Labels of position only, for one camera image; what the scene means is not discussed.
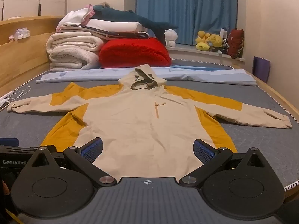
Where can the navy patterned folded sheet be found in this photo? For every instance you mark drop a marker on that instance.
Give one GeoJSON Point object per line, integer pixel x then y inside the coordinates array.
{"type": "Point", "coordinates": [130, 35]}

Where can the blue curtain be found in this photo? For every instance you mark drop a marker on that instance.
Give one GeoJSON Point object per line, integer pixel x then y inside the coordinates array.
{"type": "Point", "coordinates": [186, 11]}

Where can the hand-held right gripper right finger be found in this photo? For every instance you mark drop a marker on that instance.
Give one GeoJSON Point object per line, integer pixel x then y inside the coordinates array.
{"type": "Point", "coordinates": [204, 152]}

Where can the tan plush toy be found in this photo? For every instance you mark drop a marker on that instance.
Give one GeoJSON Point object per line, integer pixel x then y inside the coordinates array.
{"type": "Point", "coordinates": [106, 4]}

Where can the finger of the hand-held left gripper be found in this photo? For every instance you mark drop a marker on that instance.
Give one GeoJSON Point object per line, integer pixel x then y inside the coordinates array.
{"type": "Point", "coordinates": [9, 142]}

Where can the smartphone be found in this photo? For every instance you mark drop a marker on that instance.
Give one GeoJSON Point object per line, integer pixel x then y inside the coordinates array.
{"type": "Point", "coordinates": [4, 106]}

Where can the white power strip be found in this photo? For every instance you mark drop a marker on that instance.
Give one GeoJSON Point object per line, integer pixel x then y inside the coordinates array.
{"type": "Point", "coordinates": [5, 96]}

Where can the window sill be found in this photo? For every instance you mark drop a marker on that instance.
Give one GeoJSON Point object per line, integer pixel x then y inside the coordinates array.
{"type": "Point", "coordinates": [186, 51]}

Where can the small white box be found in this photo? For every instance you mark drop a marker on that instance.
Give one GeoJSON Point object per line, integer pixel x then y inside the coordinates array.
{"type": "Point", "coordinates": [223, 32]}

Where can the light blue bed sheet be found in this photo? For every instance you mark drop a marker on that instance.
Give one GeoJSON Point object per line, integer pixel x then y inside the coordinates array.
{"type": "Point", "coordinates": [198, 77]}

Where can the purple paper bag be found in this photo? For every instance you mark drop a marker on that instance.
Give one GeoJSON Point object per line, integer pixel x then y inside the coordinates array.
{"type": "Point", "coordinates": [261, 68]}

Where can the small pink item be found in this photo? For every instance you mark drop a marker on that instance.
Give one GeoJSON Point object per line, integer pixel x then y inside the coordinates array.
{"type": "Point", "coordinates": [11, 38]}

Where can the yellow round plush toy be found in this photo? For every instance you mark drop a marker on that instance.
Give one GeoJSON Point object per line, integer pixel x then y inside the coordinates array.
{"type": "Point", "coordinates": [216, 40]}

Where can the tissue pack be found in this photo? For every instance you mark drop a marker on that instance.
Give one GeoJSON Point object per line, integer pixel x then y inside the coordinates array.
{"type": "Point", "coordinates": [22, 33]}

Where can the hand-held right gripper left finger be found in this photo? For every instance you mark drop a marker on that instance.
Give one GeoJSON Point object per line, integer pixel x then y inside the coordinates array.
{"type": "Point", "coordinates": [92, 148]}

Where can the bright blue folded sheet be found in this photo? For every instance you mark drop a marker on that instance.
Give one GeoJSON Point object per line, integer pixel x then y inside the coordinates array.
{"type": "Point", "coordinates": [201, 67]}

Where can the white cloth with pink trim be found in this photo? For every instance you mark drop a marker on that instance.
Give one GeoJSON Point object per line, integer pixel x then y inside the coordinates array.
{"type": "Point", "coordinates": [72, 19]}

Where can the white plush toy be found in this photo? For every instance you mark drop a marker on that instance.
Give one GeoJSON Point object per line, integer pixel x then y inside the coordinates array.
{"type": "Point", "coordinates": [171, 36]}

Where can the beige and yellow hooded jacket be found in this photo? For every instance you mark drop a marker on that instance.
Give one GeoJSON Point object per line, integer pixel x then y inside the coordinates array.
{"type": "Point", "coordinates": [140, 121]}

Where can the dark red cushion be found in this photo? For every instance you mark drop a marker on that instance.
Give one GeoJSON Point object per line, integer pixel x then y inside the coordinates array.
{"type": "Point", "coordinates": [236, 43]}

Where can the dark teal shark plush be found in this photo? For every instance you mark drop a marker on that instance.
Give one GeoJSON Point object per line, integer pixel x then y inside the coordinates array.
{"type": "Point", "coordinates": [121, 16]}

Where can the yellow duck plush toy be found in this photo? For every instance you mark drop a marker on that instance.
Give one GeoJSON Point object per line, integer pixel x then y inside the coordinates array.
{"type": "Point", "coordinates": [202, 42]}

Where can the cream folded blanket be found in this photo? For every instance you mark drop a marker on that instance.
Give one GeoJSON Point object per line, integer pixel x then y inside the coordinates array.
{"type": "Point", "coordinates": [70, 49]}

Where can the red folded blanket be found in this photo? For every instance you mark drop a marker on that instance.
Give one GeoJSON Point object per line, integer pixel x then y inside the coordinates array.
{"type": "Point", "coordinates": [135, 51]}

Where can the black and white striped toy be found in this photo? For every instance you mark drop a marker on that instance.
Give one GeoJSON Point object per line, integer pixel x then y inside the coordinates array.
{"type": "Point", "coordinates": [224, 45]}

